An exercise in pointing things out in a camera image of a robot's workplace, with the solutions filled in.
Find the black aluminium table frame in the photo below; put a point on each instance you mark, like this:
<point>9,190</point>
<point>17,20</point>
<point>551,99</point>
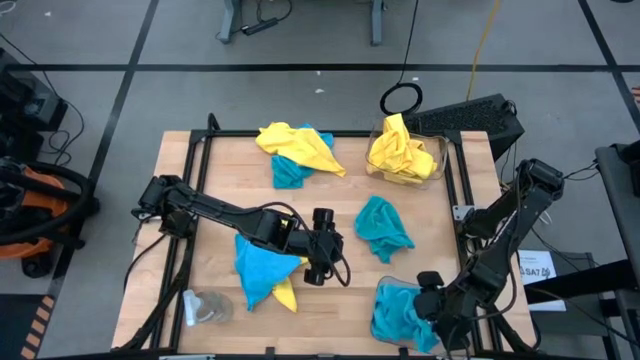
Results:
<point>235,133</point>

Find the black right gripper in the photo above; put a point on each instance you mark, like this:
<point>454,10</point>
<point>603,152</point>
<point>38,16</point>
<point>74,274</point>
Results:
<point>440,307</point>

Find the black power strip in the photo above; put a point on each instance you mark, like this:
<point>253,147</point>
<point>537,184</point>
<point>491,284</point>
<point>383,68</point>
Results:
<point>260,26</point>

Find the clear plastic basket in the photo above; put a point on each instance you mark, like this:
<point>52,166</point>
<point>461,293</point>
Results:
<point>441,155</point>
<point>395,281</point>

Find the grey desk leg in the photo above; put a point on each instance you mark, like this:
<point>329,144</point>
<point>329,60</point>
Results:
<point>229,20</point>
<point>378,22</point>

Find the grey metal mounting plate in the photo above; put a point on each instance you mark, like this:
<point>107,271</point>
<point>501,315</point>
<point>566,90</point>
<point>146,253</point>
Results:
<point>461,212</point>

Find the white paper sheet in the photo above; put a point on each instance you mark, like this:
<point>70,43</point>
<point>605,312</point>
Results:
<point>542,290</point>

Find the orange vacuum cleaner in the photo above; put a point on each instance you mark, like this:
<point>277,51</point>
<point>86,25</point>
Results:
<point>45,197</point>

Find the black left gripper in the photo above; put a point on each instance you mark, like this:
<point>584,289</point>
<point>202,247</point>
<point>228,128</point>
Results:
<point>320,250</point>

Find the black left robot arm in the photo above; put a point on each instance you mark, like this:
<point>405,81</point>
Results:
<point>215,210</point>

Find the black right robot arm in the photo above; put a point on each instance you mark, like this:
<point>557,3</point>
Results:
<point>520,210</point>

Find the clear plastic wrapper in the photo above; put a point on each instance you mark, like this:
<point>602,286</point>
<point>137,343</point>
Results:
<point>205,307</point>

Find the blue microfiber towel white label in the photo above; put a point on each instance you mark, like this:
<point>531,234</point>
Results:
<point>260,272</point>

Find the teal microfiber towel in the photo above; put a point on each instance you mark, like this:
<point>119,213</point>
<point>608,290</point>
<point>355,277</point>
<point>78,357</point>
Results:
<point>287,175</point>
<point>410,342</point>
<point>382,227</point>

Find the black equipment stack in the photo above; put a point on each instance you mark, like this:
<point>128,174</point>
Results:
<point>25,100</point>

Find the yellow microfiber towel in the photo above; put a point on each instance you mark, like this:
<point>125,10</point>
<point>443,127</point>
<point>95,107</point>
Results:
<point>425,162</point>
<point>300,145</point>
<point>385,172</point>
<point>395,132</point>
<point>287,297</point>

